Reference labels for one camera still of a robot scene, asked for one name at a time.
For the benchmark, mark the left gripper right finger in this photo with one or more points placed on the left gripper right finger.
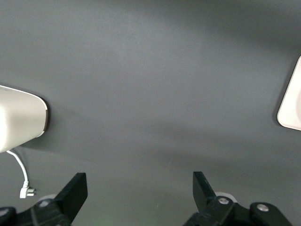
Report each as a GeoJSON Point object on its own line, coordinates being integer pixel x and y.
{"type": "Point", "coordinates": [207, 204]}

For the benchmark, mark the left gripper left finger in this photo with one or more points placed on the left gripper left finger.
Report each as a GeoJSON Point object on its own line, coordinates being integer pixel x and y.
{"type": "Point", "coordinates": [70, 202]}

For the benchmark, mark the white toaster appliance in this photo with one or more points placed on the white toaster appliance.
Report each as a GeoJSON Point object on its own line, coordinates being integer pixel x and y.
{"type": "Point", "coordinates": [21, 117]}

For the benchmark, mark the beige rectangular rabbit tray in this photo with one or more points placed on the beige rectangular rabbit tray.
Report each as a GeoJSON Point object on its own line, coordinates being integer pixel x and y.
{"type": "Point", "coordinates": [291, 108]}

